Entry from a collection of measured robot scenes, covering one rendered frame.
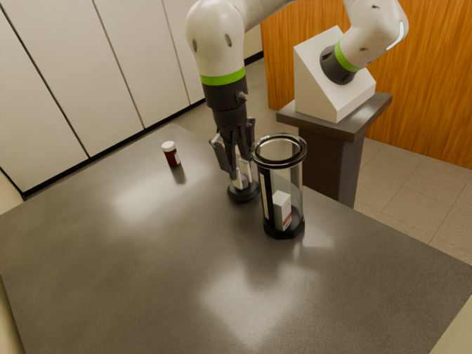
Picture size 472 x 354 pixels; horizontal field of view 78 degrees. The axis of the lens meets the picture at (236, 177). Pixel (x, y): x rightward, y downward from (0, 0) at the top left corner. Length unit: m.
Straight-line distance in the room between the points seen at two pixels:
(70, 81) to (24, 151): 0.69
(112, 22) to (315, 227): 2.62
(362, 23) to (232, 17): 0.54
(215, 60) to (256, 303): 0.46
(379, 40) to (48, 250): 1.07
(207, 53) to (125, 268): 0.50
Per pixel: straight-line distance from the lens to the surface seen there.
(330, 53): 1.11
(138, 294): 0.70
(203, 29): 0.55
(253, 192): 0.76
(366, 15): 1.02
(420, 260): 0.71
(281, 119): 1.17
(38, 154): 3.00
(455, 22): 2.27
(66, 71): 2.90
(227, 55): 0.56
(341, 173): 1.24
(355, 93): 1.16
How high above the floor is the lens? 1.49
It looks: 39 degrees down
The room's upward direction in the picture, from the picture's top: 11 degrees counter-clockwise
